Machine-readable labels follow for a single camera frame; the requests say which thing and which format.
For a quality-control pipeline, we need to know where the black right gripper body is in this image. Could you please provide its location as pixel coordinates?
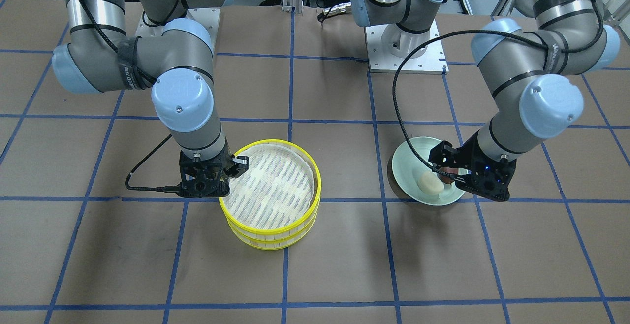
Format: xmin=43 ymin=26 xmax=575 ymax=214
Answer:
xmin=178 ymin=151 xmax=239 ymax=198

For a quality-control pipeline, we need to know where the yellow rimmed bottom steamer layer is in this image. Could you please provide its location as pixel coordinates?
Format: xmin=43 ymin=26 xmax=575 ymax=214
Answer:
xmin=219 ymin=200 xmax=319 ymax=250

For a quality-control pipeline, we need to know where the yellow rimmed top steamer layer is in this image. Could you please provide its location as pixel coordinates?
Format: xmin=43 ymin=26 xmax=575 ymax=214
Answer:
xmin=219 ymin=139 xmax=322 ymax=247

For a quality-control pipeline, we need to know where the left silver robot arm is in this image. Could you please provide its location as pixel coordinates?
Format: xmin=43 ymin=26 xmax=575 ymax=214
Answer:
xmin=350 ymin=0 xmax=620 ymax=201

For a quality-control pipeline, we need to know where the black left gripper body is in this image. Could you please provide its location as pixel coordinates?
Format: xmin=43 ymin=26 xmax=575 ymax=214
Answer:
xmin=428 ymin=133 xmax=517 ymax=201

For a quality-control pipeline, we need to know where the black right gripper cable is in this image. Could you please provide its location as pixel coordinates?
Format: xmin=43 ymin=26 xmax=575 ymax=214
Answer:
xmin=125 ymin=134 xmax=184 ymax=194

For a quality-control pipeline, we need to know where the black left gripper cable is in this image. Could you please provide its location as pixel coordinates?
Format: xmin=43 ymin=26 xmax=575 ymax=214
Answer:
xmin=392 ymin=30 xmax=550 ymax=173

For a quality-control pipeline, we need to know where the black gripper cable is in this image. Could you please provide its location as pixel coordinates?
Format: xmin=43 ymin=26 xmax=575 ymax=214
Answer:
xmin=125 ymin=134 xmax=184 ymax=194
xmin=392 ymin=30 xmax=550 ymax=173

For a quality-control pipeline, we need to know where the light green plate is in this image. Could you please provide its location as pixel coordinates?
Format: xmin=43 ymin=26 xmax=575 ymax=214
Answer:
xmin=392 ymin=136 xmax=467 ymax=206

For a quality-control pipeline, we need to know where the white steamer liner cloth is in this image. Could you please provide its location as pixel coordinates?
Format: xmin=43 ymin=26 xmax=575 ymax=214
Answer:
xmin=223 ymin=144 xmax=315 ymax=229

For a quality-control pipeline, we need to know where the yellow rimmed steamer layer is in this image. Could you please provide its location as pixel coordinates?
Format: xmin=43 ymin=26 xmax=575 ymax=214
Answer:
xmin=219 ymin=139 xmax=322 ymax=247
xmin=219 ymin=200 xmax=319 ymax=250

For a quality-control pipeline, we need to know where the brown bun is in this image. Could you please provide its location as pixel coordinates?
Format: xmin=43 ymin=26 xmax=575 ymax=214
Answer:
xmin=437 ymin=167 xmax=459 ymax=185

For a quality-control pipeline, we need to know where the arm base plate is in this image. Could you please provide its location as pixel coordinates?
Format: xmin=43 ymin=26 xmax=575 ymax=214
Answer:
xmin=364 ymin=21 xmax=449 ymax=74
xmin=134 ymin=8 xmax=221 ymax=44

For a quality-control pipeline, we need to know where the white steamed bun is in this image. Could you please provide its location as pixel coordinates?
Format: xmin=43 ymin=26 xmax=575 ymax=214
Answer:
xmin=417 ymin=170 xmax=445 ymax=196

